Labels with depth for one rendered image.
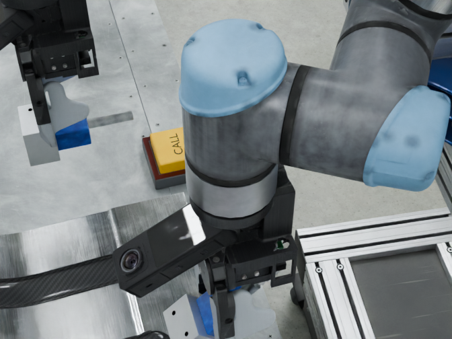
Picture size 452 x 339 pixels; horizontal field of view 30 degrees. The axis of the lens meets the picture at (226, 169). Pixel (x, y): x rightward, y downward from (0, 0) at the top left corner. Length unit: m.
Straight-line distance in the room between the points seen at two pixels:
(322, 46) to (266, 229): 1.86
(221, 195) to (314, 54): 1.90
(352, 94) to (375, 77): 0.02
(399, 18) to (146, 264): 0.29
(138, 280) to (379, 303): 1.05
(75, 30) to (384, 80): 0.40
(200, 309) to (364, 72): 0.35
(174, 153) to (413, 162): 0.57
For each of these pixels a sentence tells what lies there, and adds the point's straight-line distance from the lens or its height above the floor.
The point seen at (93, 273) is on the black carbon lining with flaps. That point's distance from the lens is 0.95.
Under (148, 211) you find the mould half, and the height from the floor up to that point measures 0.89.
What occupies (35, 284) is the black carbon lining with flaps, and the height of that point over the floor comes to 0.88.
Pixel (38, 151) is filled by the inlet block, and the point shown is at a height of 0.93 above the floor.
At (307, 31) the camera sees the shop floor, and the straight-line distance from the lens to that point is 2.61.
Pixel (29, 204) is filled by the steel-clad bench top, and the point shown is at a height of 0.80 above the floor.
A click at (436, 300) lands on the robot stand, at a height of 0.21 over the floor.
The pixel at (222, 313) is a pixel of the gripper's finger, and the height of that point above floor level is 1.01.
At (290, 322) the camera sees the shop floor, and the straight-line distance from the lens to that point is 1.94.
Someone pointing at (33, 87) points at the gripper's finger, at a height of 1.05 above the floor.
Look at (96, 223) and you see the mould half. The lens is 0.98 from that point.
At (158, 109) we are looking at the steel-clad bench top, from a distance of 1.22.
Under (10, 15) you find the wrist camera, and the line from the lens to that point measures 0.88.
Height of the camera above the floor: 1.66
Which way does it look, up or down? 49 degrees down
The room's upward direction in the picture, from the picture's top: straight up
